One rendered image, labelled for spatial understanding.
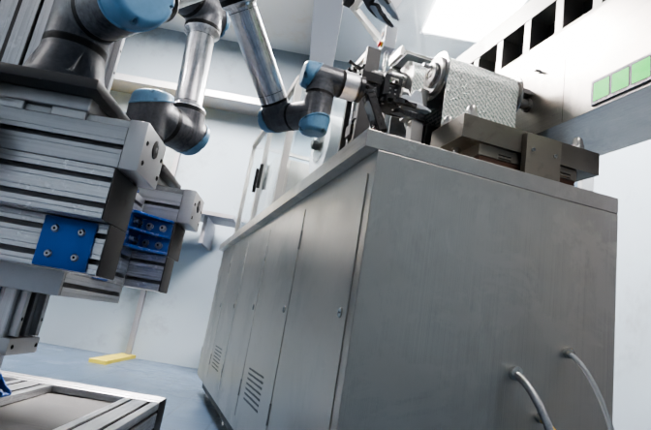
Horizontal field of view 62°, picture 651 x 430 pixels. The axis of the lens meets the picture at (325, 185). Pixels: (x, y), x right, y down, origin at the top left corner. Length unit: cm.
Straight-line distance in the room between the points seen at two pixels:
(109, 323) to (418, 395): 413
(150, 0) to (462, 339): 88
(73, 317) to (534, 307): 436
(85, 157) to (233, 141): 419
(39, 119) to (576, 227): 114
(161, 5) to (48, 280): 54
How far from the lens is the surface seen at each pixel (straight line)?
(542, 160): 141
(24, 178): 103
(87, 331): 513
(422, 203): 116
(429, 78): 164
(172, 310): 494
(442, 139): 140
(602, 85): 157
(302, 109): 139
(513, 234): 127
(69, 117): 103
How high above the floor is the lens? 48
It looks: 15 degrees up
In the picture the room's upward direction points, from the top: 10 degrees clockwise
